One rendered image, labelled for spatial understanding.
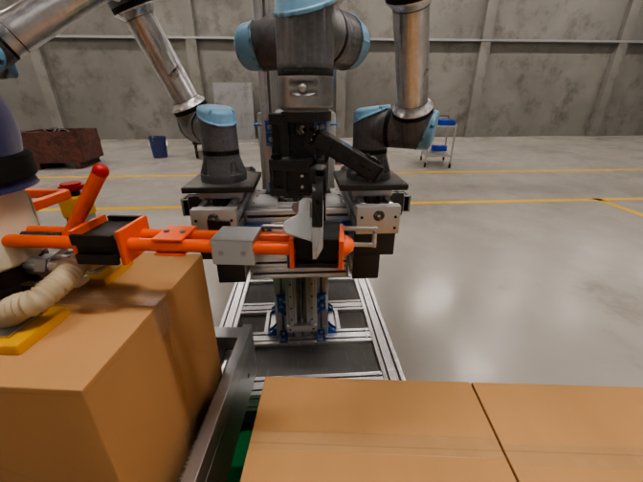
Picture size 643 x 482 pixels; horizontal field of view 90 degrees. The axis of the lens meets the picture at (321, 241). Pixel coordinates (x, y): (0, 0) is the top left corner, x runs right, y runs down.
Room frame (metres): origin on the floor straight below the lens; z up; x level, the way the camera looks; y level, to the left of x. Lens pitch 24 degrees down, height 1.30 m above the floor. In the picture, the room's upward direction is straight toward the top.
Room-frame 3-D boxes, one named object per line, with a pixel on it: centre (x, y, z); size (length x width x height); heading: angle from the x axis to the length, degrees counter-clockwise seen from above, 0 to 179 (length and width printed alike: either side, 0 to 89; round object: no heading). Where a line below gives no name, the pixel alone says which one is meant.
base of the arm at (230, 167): (1.09, 0.33, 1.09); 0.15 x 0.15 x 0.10
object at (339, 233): (0.48, 0.01, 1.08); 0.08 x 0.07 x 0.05; 87
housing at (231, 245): (0.49, 0.14, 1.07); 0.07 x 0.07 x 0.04; 87
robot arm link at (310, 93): (0.49, 0.02, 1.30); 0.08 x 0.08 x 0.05
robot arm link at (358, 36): (0.59, -0.01, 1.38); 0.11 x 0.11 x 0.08; 62
